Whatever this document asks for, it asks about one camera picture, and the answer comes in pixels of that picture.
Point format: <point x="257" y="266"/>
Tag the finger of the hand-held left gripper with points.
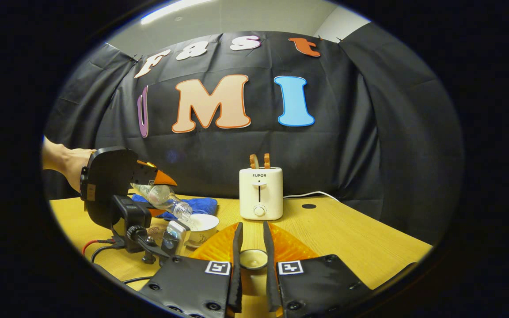
<point x="161" y="177"/>
<point x="157" y="213"/>

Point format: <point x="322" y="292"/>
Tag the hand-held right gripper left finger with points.
<point x="237" y="274"/>

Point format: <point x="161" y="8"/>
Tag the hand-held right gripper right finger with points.
<point x="270" y="282"/>

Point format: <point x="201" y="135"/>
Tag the clear glass water bottle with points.
<point x="161" y="196"/>

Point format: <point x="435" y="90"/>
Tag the white teacup lid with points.
<point x="253" y="260"/>

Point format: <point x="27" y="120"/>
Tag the white teacup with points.
<point x="208" y="232"/>

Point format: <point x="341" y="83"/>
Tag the blue towel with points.
<point x="203" y="205"/>

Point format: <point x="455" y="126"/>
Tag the white saucer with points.
<point x="195" y="244"/>

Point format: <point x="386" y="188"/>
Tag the white toaster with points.
<point x="272" y="194"/>

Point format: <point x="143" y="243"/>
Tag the bread slice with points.
<point x="267" y="160"/>
<point x="253" y="161"/>

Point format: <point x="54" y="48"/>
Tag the black backdrop cloth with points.
<point x="347" y="154"/>

